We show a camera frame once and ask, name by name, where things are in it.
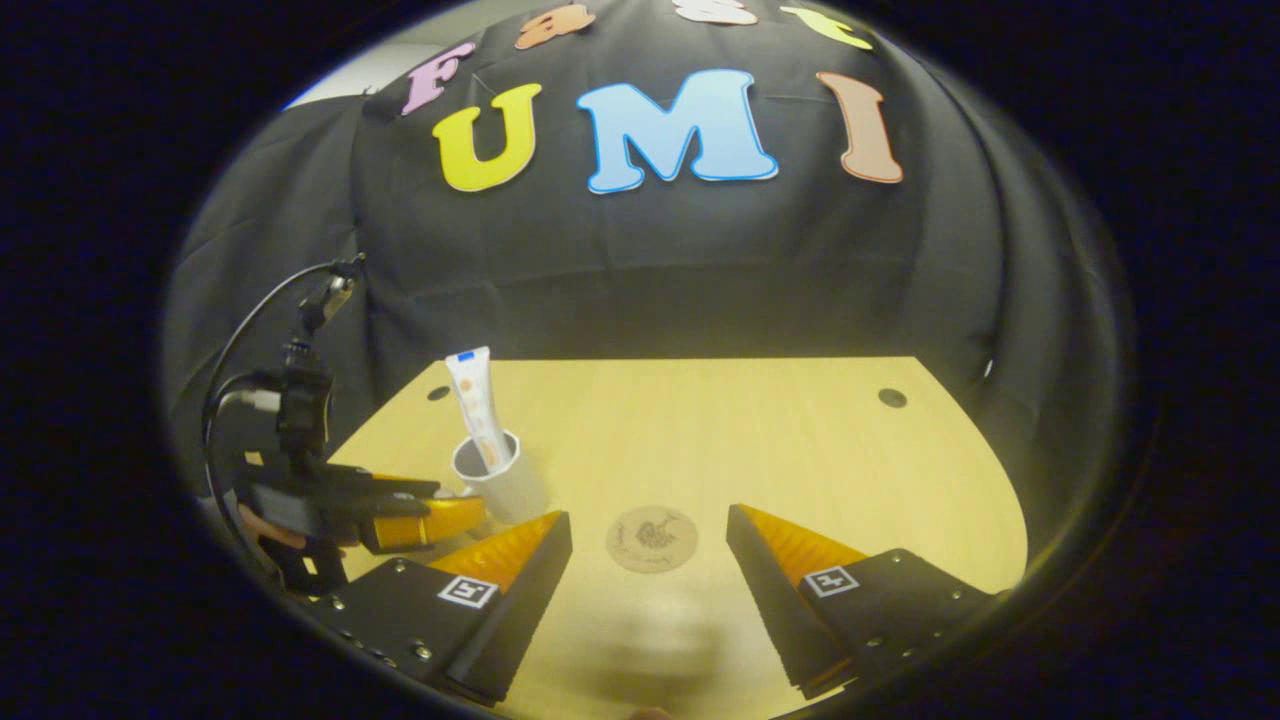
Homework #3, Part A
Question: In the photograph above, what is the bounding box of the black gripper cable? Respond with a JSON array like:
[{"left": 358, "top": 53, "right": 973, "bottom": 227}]
[{"left": 203, "top": 262, "right": 341, "bottom": 521}]

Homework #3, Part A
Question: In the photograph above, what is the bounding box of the wooden desktop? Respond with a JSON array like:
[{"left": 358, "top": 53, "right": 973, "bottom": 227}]
[{"left": 320, "top": 356, "right": 1029, "bottom": 720}]

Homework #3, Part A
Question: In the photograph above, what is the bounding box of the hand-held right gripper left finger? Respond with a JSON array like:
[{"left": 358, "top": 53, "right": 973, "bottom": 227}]
[{"left": 300, "top": 510, "right": 574, "bottom": 704}]

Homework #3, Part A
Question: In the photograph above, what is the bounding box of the black backdrop cloth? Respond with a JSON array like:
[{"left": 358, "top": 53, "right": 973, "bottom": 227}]
[{"left": 165, "top": 0, "right": 1131, "bottom": 521}]

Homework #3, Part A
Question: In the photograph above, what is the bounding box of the white cup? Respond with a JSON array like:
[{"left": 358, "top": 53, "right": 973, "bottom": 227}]
[{"left": 450, "top": 430, "right": 546, "bottom": 524}]

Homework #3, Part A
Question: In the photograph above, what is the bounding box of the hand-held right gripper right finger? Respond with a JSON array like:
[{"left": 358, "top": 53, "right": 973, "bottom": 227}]
[{"left": 726, "top": 503, "right": 1001, "bottom": 701}]

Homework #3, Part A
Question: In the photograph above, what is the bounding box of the white toothpaste tube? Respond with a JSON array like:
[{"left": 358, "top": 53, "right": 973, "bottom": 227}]
[{"left": 445, "top": 346, "right": 514, "bottom": 474}]

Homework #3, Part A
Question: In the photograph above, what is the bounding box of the round brown coaster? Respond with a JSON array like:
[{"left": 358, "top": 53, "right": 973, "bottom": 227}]
[{"left": 605, "top": 505, "right": 700, "bottom": 575}]

